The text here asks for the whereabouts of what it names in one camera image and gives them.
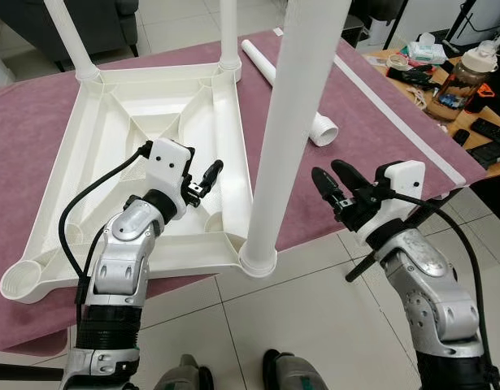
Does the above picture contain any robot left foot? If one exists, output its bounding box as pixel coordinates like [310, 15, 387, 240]
[156, 355, 214, 390]

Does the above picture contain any black gadget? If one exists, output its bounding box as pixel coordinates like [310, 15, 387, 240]
[388, 69, 437, 90]

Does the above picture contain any long white tape strip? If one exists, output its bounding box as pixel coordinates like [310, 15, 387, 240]
[331, 53, 468, 186]

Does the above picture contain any wide black handheld device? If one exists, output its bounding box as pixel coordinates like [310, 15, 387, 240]
[465, 142, 500, 170]

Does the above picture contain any pale tissue pack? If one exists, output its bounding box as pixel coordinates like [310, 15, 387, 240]
[408, 32, 447, 64]

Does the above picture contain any light wooden side table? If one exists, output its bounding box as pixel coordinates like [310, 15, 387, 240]
[363, 49, 500, 180]

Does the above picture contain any black metal table frame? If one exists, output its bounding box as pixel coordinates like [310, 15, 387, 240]
[0, 187, 470, 381]

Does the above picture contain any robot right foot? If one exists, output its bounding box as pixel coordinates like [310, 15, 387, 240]
[262, 349, 328, 390]

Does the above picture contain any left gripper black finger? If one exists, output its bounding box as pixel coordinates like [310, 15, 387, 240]
[198, 159, 225, 194]

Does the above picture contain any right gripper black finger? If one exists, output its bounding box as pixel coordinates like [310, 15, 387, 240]
[330, 159, 374, 201]
[311, 167, 350, 216]

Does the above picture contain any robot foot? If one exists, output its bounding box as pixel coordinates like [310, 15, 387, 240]
[262, 349, 328, 390]
[156, 355, 214, 390]

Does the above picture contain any dark grey armchair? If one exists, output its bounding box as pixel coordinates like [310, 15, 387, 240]
[0, 0, 141, 62]

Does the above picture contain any brown jar with lid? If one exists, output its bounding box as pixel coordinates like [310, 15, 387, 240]
[433, 47, 498, 121]

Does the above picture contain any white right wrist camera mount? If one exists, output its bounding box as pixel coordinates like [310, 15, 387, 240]
[353, 160, 427, 249]

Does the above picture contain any silver black trash bin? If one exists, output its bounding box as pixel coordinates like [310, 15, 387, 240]
[339, 15, 366, 48]

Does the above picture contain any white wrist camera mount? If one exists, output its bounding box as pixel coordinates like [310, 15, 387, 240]
[353, 160, 427, 249]
[146, 138, 193, 220]

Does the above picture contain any white plastic children table top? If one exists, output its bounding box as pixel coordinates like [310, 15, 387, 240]
[0, 65, 279, 304]

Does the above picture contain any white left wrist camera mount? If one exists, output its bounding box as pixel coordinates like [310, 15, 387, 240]
[146, 138, 193, 220]

